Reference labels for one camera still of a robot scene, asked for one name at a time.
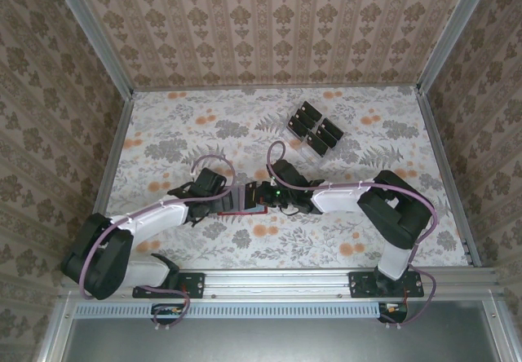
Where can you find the red card holder wallet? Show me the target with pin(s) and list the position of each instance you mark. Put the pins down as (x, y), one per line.
(240, 213)

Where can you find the clear acrylic card rack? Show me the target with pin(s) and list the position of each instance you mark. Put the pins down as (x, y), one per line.
(314, 158)

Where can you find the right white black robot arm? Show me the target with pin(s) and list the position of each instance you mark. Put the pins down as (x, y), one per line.
(338, 199)

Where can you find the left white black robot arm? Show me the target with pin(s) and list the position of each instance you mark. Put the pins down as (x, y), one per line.
(155, 219)

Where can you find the floral patterned table cover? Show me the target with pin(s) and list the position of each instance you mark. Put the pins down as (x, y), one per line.
(183, 109)

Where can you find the grey metal sheet panel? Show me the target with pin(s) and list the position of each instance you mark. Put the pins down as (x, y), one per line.
(285, 341)

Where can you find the aluminium mounting rail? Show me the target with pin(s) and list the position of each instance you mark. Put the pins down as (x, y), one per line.
(277, 282)

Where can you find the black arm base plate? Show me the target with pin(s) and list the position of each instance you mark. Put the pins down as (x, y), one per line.
(361, 285)
(195, 285)

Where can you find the aluminium table side rail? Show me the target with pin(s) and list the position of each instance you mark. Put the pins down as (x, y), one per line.
(115, 150)
(440, 154)

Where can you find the aluminium lower frame bar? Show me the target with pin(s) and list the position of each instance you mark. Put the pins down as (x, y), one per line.
(57, 337)
(495, 337)

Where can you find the aluminium frame post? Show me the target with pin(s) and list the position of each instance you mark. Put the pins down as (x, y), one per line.
(94, 32)
(453, 32)

